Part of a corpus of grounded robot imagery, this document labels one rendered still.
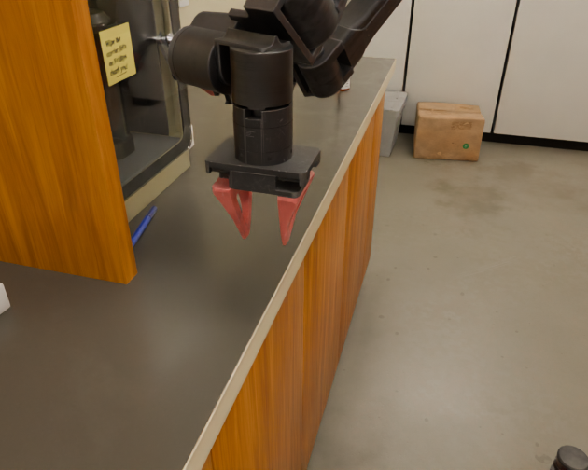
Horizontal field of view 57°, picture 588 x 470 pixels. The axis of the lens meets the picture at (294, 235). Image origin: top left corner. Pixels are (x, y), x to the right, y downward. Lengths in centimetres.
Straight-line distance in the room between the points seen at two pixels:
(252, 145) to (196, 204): 49
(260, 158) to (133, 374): 30
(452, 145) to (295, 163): 310
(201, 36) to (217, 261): 39
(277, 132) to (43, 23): 31
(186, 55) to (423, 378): 161
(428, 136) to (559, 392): 196
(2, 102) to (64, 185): 12
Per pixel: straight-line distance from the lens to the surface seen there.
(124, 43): 90
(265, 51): 49
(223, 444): 77
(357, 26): 87
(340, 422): 182
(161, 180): 104
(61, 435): 63
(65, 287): 83
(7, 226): 88
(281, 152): 52
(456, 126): 355
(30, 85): 74
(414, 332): 216
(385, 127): 352
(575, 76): 390
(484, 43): 380
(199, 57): 53
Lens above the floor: 140
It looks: 31 degrees down
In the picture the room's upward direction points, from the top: straight up
